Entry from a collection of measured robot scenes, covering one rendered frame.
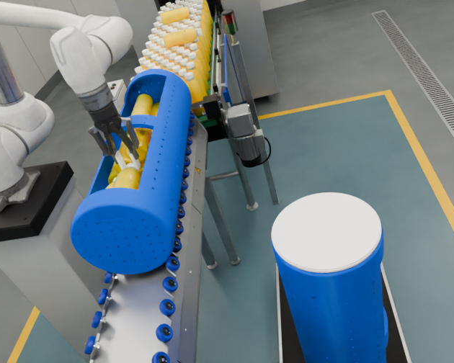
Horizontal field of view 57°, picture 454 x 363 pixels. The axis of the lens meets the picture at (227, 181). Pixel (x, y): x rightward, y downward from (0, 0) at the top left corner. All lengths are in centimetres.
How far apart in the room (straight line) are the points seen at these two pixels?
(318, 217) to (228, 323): 124
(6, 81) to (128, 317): 93
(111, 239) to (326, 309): 60
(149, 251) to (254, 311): 115
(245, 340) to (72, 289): 86
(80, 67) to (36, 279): 102
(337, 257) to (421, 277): 131
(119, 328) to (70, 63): 71
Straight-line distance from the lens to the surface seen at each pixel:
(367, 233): 108
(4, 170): 167
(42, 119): 177
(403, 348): 192
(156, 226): 114
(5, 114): 172
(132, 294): 129
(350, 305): 113
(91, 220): 116
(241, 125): 207
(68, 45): 115
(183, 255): 132
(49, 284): 190
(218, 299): 236
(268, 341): 215
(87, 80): 117
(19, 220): 161
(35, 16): 134
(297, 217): 115
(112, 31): 127
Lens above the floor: 183
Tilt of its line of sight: 36 degrees down
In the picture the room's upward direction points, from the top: 19 degrees counter-clockwise
